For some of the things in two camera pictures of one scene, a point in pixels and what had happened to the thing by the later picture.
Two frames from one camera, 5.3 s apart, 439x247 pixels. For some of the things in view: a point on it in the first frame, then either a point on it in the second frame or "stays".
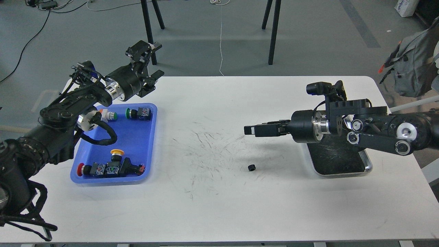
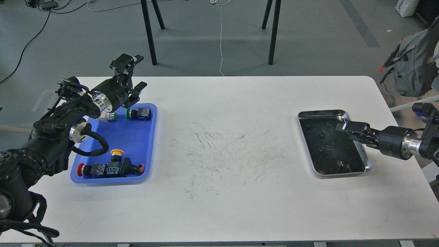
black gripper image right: x=309 y=126 -> x=394 y=141
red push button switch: x=95 y=170 stays
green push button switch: x=143 y=114 stays
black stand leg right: x=276 y=16 stays
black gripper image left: x=124 y=84 -> x=117 y=88
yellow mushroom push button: x=117 y=155 stays
